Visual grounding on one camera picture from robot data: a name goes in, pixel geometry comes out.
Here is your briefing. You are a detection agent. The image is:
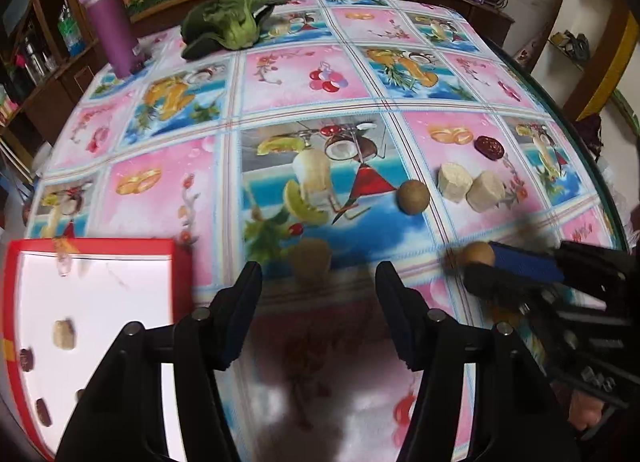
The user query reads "round beige sugarcane chunk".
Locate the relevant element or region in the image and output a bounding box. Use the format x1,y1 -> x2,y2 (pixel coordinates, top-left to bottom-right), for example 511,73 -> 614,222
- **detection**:
466,170 -> 506,213

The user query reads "beige piece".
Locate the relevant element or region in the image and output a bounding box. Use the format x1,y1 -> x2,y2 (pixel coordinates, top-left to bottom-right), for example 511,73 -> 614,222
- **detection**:
288,237 -> 332,284

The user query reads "large beige sugarcane chunk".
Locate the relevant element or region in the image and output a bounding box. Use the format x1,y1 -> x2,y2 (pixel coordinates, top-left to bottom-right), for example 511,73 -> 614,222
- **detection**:
437,162 -> 474,203

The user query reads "brown longan fruit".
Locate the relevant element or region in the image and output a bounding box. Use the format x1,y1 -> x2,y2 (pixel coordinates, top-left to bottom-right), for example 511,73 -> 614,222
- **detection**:
396,179 -> 431,216

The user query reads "red jujube date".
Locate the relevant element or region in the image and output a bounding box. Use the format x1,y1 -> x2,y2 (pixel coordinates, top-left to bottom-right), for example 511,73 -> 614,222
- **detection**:
474,136 -> 504,162

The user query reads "beige sugarcane cylinder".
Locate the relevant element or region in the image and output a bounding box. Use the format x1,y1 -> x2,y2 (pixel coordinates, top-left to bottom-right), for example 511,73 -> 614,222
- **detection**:
52,319 -> 76,350

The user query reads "dark red jujube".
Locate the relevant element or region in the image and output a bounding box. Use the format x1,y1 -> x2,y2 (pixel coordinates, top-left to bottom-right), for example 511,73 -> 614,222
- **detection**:
35,398 -> 52,427

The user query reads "brown kiwi-like round fruit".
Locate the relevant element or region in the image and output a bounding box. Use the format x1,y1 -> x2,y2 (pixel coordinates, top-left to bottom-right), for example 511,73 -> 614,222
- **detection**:
457,242 -> 496,268

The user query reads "person's hand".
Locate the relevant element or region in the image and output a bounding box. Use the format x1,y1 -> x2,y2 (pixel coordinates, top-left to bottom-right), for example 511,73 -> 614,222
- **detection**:
568,390 -> 604,432

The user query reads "red white tray box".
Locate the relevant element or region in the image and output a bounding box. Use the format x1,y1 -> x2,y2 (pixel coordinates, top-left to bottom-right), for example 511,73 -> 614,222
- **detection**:
1,237 -> 193,461

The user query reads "floral fruit tablecloth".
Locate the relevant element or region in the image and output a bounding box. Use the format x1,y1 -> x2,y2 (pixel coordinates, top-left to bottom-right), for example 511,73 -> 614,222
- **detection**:
26,0 -> 626,461

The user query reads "green leafy vegetable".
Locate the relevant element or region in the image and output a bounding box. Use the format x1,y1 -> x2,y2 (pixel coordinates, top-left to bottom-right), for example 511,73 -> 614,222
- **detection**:
180,0 -> 276,61

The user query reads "purple thermos bottle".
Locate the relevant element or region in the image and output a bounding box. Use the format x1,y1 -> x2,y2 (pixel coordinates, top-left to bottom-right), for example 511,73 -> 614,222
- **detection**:
79,0 -> 143,78

